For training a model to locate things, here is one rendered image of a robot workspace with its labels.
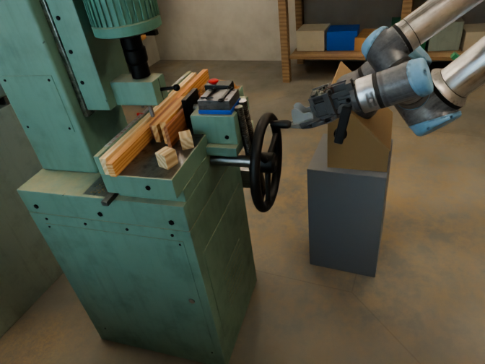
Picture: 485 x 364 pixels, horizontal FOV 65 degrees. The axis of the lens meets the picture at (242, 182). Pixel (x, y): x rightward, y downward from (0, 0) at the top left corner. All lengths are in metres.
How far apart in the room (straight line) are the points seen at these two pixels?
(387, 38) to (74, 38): 0.82
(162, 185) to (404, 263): 1.31
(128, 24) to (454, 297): 1.59
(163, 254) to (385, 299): 1.01
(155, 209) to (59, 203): 0.34
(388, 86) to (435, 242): 1.23
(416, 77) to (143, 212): 0.78
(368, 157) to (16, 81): 1.17
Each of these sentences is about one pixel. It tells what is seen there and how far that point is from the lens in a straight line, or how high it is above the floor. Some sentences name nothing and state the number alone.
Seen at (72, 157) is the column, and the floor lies 0.86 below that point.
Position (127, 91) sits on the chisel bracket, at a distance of 1.15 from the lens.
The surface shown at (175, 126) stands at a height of 0.94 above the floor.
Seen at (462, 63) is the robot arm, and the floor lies 0.97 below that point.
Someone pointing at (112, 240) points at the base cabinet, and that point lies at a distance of 1.27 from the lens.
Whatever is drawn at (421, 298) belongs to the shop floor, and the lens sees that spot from 1.85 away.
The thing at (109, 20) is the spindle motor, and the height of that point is 1.24.
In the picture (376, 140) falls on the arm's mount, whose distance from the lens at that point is 1.47.
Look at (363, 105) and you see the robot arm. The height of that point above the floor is 0.99.
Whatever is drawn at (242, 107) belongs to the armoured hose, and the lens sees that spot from 1.09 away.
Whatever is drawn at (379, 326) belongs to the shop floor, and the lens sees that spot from 1.73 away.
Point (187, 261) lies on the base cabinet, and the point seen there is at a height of 0.59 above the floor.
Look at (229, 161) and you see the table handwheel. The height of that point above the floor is 0.82.
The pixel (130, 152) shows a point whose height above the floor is 0.92.
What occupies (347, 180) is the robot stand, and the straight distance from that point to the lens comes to 1.54.
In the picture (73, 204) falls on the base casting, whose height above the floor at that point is 0.77.
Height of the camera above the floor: 1.41
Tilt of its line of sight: 35 degrees down
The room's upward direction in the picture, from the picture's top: 8 degrees counter-clockwise
